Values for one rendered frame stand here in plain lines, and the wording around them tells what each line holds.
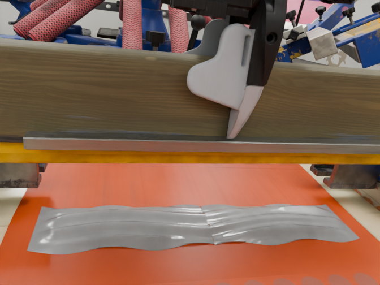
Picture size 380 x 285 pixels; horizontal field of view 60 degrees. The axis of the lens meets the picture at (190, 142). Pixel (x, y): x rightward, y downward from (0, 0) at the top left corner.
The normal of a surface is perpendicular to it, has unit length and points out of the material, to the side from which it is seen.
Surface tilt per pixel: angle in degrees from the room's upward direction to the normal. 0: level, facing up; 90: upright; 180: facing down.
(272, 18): 79
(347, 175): 90
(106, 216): 33
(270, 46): 98
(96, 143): 90
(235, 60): 84
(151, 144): 90
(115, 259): 0
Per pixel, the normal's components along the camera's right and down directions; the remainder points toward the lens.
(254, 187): 0.13, -0.91
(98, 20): 0.21, 0.40
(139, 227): 0.16, -0.58
